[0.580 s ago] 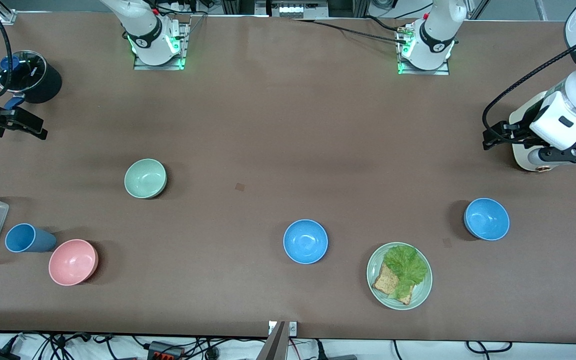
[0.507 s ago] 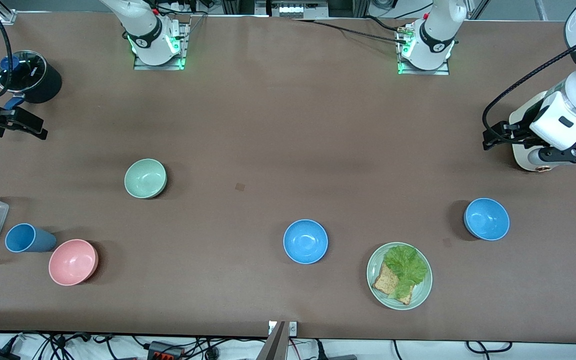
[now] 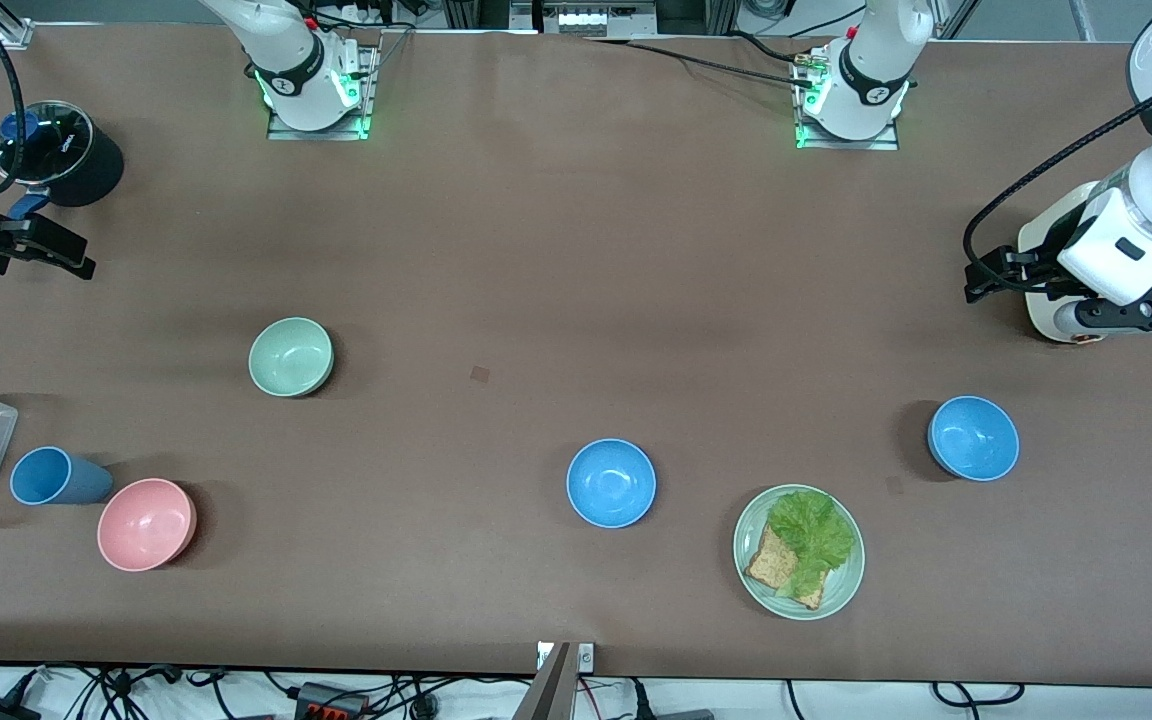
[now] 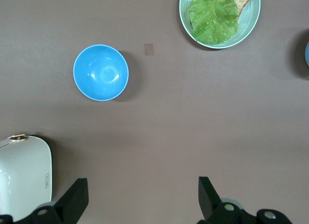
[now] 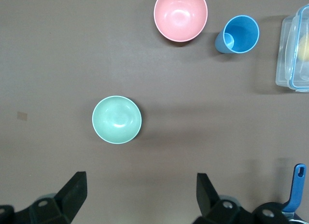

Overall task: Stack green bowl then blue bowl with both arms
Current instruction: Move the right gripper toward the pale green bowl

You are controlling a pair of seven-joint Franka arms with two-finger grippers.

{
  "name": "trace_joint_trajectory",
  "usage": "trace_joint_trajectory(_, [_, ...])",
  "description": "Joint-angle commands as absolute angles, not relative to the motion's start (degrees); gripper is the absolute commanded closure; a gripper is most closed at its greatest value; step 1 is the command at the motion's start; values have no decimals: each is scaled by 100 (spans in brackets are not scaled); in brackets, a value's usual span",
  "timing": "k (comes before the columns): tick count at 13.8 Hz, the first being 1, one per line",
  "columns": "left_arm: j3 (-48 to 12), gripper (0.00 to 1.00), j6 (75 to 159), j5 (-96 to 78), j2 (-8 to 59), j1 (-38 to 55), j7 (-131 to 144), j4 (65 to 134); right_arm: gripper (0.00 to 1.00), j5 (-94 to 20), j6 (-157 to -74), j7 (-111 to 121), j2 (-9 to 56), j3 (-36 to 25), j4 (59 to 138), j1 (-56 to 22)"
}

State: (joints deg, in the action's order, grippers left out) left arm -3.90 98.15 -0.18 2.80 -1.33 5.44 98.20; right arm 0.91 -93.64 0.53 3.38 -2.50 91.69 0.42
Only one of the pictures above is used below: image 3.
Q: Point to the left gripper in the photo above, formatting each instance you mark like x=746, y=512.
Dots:
x=1040, y=263

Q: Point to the blue bowl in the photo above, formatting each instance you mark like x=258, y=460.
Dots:
x=611, y=483
x=973, y=438

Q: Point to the green bowl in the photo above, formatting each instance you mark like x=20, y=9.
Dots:
x=291, y=357

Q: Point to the pink bowl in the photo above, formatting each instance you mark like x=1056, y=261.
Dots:
x=147, y=524

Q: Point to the white toaster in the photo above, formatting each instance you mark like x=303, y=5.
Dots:
x=1046, y=318

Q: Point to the glass lid with blue knob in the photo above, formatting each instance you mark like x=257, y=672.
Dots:
x=56, y=140

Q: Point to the blue plastic cup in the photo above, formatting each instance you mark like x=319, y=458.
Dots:
x=56, y=476

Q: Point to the green lettuce leaf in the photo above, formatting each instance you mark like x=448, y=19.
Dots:
x=811, y=530

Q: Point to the green plate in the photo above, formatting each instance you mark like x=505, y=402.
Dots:
x=844, y=585

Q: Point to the brown bread slice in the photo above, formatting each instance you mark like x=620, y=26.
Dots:
x=766, y=566

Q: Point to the white power strip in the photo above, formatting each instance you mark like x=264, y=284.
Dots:
x=591, y=18

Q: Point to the black power strip red switches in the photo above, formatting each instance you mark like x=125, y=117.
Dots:
x=331, y=702

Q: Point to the grey metal bar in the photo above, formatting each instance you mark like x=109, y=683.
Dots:
x=548, y=695

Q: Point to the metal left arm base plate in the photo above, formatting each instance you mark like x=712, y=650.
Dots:
x=886, y=144

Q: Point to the aluminium frame corner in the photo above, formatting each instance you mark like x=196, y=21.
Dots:
x=11, y=28

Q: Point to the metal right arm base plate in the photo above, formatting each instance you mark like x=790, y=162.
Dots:
x=281, y=132

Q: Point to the small white bracket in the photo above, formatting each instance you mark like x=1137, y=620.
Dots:
x=586, y=656

